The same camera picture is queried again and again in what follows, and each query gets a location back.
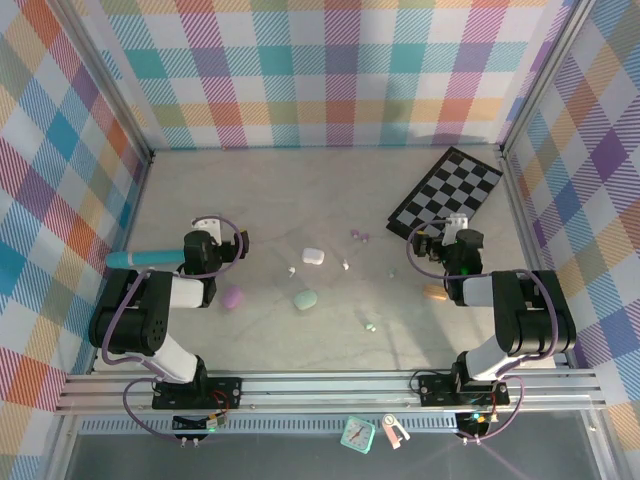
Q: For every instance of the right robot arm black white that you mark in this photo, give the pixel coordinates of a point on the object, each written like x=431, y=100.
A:
x=530, y=320

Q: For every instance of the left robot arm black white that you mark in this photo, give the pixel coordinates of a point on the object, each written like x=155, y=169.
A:
x=125, y=325

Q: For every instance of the small wooden block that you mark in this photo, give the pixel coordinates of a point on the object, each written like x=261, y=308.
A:
x=434, y=292

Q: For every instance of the teal plastic tube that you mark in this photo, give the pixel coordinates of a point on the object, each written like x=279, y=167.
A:
x=145, y=257

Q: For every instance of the black grey chessboard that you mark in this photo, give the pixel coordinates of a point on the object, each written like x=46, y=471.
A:
x=450, y=185

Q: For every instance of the pink white clip tool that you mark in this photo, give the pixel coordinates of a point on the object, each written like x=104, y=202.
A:
x=390, y=422

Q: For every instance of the teal square alarm clock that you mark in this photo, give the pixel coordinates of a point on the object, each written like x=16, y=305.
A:
x=357, y=434

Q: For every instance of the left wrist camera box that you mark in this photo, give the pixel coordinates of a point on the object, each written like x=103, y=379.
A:
x=210, y=227

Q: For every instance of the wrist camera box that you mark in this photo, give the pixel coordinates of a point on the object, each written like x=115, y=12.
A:
x=210, y=227
x=457, y=222

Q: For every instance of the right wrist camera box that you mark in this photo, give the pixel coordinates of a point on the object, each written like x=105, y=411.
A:
x=457, y=222

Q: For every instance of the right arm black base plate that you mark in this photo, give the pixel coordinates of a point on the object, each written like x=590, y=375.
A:
x=435, y=390

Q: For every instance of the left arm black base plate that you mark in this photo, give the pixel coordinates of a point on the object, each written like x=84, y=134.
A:
x=220, y=392

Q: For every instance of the aluminium extrusion rail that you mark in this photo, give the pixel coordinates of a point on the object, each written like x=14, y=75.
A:
x=325, y=395

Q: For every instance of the aluminium frame post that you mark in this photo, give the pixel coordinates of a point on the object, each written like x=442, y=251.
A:
x=544, y=75
x=108, y=75

